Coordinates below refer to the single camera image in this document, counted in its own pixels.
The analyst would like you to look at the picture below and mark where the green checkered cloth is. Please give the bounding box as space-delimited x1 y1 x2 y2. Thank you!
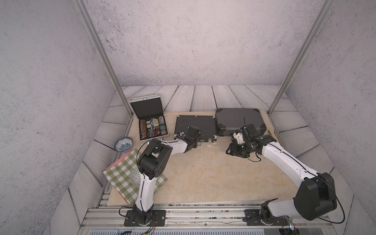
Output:
103 150 149 205

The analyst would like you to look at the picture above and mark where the blue white ceramic bowl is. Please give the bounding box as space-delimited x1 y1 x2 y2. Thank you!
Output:
114 137 133 153

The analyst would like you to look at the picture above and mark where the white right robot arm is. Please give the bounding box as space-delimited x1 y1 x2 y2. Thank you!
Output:
226 124 340 225

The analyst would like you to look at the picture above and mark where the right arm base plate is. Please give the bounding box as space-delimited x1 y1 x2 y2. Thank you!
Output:
242 209 288 226

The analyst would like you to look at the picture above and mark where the large dark grey poker case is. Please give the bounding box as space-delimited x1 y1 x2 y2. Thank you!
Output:
215 108 267 137

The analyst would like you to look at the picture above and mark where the medium black poker case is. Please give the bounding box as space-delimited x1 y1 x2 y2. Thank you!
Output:
174 115 217 143

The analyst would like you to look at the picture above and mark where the small silver poker case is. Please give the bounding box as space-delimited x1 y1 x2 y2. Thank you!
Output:
130 94 168 142

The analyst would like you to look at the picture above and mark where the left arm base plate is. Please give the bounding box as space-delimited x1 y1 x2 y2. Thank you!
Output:
124 210 166 227

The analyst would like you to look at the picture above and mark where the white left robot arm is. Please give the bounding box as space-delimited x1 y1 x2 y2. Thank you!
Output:
132 126 201 224

